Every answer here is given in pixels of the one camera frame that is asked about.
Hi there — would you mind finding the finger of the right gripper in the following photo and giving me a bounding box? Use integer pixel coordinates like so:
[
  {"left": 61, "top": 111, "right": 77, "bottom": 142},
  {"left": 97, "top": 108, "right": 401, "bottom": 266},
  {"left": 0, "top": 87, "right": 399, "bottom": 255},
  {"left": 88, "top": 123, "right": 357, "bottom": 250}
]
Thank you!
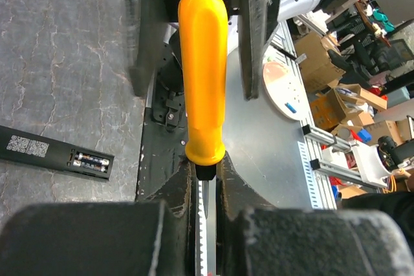
[
  {"left": 237, "top": 0, "right": 280, "bottom": 100},
  {"left": 125, "top": 0, "right": 174, "bottom": 97}
]

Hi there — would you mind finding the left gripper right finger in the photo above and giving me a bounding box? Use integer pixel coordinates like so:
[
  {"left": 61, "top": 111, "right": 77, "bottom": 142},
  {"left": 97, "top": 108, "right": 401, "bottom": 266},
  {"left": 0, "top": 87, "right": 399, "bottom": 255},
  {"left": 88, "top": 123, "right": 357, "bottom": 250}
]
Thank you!
[{"left": 215, "top": 153, "right": 274, "bottom": 275}]

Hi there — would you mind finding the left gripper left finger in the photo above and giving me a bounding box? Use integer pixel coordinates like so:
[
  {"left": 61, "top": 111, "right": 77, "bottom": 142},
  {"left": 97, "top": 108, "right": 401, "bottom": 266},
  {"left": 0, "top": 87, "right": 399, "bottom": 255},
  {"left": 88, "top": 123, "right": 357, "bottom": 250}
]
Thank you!
[{"left": 134, "top": 159, "right": 194, "bottom": 275}]

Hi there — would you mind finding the black remote control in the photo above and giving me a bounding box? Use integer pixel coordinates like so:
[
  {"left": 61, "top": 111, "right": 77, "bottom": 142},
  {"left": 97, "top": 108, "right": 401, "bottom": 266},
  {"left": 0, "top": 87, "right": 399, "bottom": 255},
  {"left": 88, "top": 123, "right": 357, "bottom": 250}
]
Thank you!
[{"left": 1, "top": 126, "right": 114, "bottom": 180}]

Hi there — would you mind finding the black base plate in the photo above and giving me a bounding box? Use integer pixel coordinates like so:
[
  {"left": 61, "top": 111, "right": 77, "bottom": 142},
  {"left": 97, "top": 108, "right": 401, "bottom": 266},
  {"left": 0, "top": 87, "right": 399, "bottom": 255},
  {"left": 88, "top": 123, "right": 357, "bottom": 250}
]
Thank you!
[{"left": 135, "top": 23, "right": 188, "bottom": 200}]

